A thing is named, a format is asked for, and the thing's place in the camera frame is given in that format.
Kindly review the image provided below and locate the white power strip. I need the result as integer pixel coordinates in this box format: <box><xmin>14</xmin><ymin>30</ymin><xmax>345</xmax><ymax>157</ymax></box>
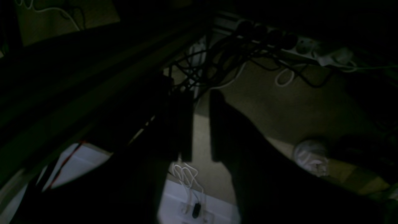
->
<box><xmin>214</xmin><ymin>14</ymin><xmax>357</xmax><ymax>69</ymax></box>

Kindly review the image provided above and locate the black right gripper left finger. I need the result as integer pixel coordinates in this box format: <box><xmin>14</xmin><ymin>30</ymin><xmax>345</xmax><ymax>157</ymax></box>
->
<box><xmin>137</xmin><ymin>75</ymin><xmax>195</xmax><ymax>175</ymax></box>

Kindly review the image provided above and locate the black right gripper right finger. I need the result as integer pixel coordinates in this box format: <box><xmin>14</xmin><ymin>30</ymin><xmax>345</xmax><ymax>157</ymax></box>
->
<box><xmin>209</xmin><ymin>90</ymin><xmax>383</xmax><ymax>224</ymax></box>

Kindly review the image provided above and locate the crumpled white plastic bag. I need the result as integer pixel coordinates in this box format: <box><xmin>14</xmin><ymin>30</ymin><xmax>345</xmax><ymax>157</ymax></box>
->
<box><xmin>293</xmin><ymin>139</ymin><xmax>329</xmax><ymax>177</ymax></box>

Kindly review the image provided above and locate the coiled white cable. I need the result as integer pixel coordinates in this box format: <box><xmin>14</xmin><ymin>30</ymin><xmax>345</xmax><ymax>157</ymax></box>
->
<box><xmin>172</xmin><ymin>162</ymin><xmax>206</xmax><ymax>215</ymax></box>

